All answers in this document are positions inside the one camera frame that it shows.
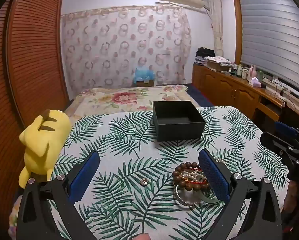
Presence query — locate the blue plastic bag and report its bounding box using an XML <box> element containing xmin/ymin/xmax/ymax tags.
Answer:
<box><xmin>133</xmin><ymin>68</ymin><xmax>156</xmax><ymax>82</ymax></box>

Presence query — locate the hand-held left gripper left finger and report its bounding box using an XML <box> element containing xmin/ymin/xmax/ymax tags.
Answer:
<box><xmin>16</xmin><ymin>151</ymin><xmax>101</xmax><ymax>240</ymax></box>

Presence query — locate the row of cosmetic bottles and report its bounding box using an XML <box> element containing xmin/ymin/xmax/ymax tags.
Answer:
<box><xmin>230</xmin><ymin>64</ymin><xmax>249</xmax><ymax>79</ymax></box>

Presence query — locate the pale green jade bangle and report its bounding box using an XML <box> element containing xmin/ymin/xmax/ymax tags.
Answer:
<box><xmin>197</xmin><ymin>177</ymin><xmax>220</xmax><ymax>203</ymax></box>

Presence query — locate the cream tied curtain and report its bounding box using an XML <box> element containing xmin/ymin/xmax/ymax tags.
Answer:
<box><xmin>206</xmin><ymin>0</ymin><xmax>225</xmax><ymax>57</ymax></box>

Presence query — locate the cardboard box with floral cloth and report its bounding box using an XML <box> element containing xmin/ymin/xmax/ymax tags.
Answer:
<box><xmin>205</xmin><ymin>56</ymin><xmax>233</xmax><ymax>73</ymax></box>

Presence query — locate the brown louvred wardrobe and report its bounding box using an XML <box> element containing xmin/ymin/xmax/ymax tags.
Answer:
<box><xmin>0</xmin><ymin>0</ymin><xmax>70</xmax><ymax>240</ymax></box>

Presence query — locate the silver rhinestone bangle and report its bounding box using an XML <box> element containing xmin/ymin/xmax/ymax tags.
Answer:
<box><xmin>174</xmin><ymin>184</ymin><xmax>215</xmax><ymax>207</ymax></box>

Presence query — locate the grey window blind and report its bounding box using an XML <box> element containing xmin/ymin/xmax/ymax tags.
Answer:
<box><xmin>238</xmin><ymin>0</ymin><xmax>299</xmax><ymax>97</ymax></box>

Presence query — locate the yellow plush toy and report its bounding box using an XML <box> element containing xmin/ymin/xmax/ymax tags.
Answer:
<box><xmin>19</xmin><ymin>109</ymin><xmax>72</xmax><ymax>188</ymax></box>

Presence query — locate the green leaf print tablecloth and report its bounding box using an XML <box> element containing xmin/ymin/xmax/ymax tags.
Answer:
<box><xmin>49</xmin><ymin>105</ymin><xmax>290</xmax><ymax>240</ymax></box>

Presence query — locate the person's right hand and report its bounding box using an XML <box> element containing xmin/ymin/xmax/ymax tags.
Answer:
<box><xmin>284</xmin><ymin>180</ymin><xmax>299</xmax><ymax>230</ymax></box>

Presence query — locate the black square box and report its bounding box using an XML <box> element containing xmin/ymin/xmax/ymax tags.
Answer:
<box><xmin>153</xmin><ymin>101</ymin><xmax>206</xmax><ymax>142</ymax></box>

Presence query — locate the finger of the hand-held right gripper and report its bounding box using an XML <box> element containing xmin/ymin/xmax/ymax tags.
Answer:
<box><xmin>275</xmin><ymin>121</ymin><xmax>299</xmax><ymax>141</ymax></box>
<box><xmin>260</xmin><ymin>131</ymin><xmax>294</xmax><ymax>157</ymax></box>

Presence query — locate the brown wooden bead bracelet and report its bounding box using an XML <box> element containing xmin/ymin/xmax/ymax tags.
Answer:
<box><xmin>172</xmin><ymin>162</ymin><xmax>213</xmax><ymax>192</ymax></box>

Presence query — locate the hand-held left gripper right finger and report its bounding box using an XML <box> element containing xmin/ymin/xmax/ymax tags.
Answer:
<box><xmin>198</xmin><ymin>149</ymin><xmax>282</xmax><ymax>240</ymax></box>

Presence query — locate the wooden window frame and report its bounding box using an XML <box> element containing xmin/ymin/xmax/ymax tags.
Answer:
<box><xmin>231</xmin><ymin>0</ymin><xmax>243</xmax><ymax>67</ymax></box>

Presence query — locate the navy blue bed sheet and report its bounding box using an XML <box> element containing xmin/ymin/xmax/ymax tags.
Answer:
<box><xmin>186</xmin><ymin>83</ymin><xmax>215</xmax><ymax>107</ymax></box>

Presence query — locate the ring patterned curtain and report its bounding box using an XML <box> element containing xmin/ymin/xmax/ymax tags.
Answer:
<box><xmin>60</xmin><ymin>5</ymin><xmax>192</xmax><ymax>94</ymax></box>

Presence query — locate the stack of folded clothes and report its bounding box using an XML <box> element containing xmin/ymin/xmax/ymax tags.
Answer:
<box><xmin>195</xmin><ymin>47</ymin><xmax>216</xmax><ymax>67</ymax></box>

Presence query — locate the small brown box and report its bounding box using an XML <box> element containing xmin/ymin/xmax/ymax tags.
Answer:
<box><xmin>132</xmin><ymin>79</ymin><xmax>155</xmax><ymax>88</ymax></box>

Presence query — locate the long wooden cabinet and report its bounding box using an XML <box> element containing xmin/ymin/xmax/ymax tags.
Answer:
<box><xmin>192</xmin><ymin>64</ymin><xmax>290</xmax><ymax>126</ymax></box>

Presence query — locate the white pearl strand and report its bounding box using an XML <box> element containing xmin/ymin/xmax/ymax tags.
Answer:
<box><xmin>181</xmin><ymin>169</ymin><xmax>208</xmax><ymax>183</ymax></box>

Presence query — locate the floral bed blanket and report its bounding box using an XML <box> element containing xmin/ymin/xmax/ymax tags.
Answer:
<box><xmin>64</xmin><ymin>84</ymin><xmax>205</xmax><ymax>118</ymax></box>

